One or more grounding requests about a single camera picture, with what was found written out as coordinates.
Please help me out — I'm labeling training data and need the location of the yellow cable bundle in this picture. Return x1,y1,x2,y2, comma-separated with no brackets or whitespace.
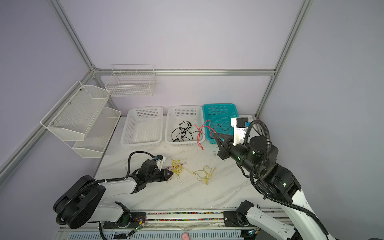
170,158,217,185

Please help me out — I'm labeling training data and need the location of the white mesh two-tier shelf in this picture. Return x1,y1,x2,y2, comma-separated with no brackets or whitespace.
40,81,121,159

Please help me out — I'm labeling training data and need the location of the white plastic basket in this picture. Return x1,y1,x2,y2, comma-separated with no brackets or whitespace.
121,106,164,149
165,106,206,147

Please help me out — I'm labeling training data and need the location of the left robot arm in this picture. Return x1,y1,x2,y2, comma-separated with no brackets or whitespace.
53,151,174,229

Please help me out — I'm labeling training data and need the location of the teal plastic basket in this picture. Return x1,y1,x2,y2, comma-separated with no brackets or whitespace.
202,104,239,144

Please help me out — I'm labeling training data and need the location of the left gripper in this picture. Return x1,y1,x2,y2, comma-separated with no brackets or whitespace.
146,168,173,184

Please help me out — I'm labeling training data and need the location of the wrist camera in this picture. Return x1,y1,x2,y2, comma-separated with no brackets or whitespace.
231,118,250,146
155,155,166,171

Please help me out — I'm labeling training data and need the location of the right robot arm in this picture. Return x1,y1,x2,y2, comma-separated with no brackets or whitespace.
211,118,334,240

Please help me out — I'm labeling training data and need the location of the middle white plastic basket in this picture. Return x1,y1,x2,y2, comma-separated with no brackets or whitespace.
165,106,206,147

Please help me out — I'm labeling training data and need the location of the left white plastic basket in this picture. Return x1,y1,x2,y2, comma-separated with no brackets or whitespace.
121,106,164,149

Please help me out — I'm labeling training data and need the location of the red cable bundle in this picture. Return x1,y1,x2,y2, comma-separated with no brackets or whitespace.
193,119,217,151

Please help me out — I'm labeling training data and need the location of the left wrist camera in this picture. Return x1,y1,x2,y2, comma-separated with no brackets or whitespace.
155,155,166,171

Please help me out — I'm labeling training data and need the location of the pink object at front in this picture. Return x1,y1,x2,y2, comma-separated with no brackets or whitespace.
182,233,190,240

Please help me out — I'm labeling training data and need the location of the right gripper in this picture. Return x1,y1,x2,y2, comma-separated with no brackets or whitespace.
210,130,259,175

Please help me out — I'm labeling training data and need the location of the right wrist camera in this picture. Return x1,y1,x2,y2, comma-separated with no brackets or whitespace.
231,118,250,146

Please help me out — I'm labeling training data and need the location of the black cable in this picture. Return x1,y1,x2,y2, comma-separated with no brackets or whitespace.
170,120,204,143

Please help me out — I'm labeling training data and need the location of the white wire wall basket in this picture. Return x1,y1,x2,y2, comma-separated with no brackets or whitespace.
105,65,157,97

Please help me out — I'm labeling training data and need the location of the aluminium front rail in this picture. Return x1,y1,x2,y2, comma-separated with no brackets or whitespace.
59,208,289,232

